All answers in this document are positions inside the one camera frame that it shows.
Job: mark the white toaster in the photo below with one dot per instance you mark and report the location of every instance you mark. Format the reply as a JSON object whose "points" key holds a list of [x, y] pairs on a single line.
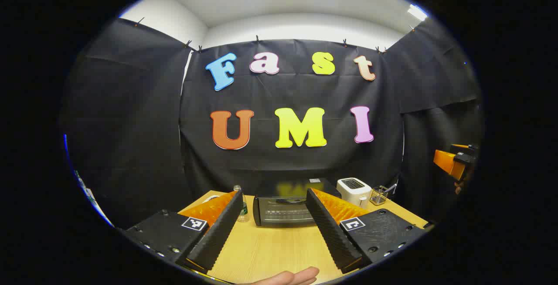
{"points": [[353, 189]]}

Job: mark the black electric oven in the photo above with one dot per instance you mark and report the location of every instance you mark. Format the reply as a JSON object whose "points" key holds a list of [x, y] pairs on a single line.
{"points": [[287, 211]]}

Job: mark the white side table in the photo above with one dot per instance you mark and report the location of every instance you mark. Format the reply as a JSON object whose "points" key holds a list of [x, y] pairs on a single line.
{"points": [[93, 200]]}

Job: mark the small ceiling light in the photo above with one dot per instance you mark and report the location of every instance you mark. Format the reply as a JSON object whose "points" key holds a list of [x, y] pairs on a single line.
{"points": [[417, 12]]}

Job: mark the silver metal utensil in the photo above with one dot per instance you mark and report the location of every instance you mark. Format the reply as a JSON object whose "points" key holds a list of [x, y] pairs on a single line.
{"points": [[390, 188]]}

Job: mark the black backdrop cloth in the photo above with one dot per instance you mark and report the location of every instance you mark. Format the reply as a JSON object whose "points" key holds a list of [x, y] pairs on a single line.
{"points": [[130, 123]]}

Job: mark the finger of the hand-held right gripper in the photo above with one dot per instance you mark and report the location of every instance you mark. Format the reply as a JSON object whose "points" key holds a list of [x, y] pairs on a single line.
{"points": [[447, 161]]}

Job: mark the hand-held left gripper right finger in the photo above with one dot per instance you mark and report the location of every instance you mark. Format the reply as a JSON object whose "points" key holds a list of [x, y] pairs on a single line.
{"points": [[331, 232]]}

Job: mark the clear plastic water bottle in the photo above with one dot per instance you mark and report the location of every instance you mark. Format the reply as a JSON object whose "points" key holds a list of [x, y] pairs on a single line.
{"points": [[242, 211]]}

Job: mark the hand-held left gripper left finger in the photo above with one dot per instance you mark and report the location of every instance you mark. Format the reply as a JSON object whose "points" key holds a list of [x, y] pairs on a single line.
{"points": [[218, 232]]}

